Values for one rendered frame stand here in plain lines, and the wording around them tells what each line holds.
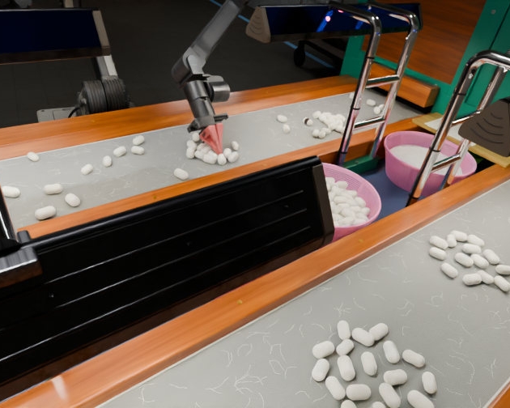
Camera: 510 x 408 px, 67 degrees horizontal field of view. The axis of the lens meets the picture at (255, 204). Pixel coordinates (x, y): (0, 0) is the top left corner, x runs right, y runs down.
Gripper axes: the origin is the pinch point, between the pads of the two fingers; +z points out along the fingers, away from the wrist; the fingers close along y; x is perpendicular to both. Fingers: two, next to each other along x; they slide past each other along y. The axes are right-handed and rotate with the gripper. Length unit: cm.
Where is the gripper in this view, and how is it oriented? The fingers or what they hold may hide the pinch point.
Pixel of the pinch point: (219, 151)
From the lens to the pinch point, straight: 104.0
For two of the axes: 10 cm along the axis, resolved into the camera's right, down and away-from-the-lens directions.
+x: -4.7, 2.5, 8.5
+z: 3.8, 9.2, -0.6
